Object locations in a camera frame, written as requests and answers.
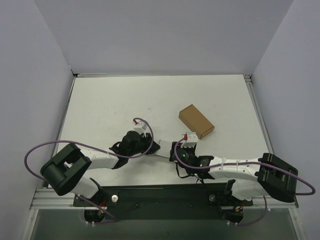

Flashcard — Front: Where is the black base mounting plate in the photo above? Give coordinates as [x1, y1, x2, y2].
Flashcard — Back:
[72, 182, 253, 222]

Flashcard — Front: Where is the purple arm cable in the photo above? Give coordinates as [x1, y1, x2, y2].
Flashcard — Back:
[174, 136, 316, 227]
[23, 117, 155, 225]

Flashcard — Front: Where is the aluminium table frame rail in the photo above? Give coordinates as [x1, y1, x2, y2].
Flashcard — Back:
[29, 73, 300, 211]

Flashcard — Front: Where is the white paper box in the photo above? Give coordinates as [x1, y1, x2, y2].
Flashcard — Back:
[154, 139, 173, 159]

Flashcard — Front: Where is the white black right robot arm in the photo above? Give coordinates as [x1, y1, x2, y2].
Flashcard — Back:
[169, 141, 298, 203]

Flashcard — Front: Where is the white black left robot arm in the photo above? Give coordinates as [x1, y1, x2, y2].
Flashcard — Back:
[40, 130, 161, 206]

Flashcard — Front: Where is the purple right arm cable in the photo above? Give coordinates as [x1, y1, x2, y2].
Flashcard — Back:
[174, 136, 316, 227]

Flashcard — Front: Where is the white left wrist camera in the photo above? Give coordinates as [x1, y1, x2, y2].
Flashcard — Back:
[133, 118, 148, 137]

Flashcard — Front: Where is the brown folded cardboard box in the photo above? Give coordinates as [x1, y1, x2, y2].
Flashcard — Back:
[178, 104, 215, 140]

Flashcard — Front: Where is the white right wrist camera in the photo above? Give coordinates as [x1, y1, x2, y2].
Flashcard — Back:
[180, 132, 198, 148]

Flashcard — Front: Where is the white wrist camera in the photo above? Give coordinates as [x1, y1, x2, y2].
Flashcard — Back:
[180, 132, 198, 148]
[133, 118, 148, 137]

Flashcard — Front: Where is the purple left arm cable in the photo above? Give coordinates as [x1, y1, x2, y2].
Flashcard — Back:
[23, 117, 155, 225]

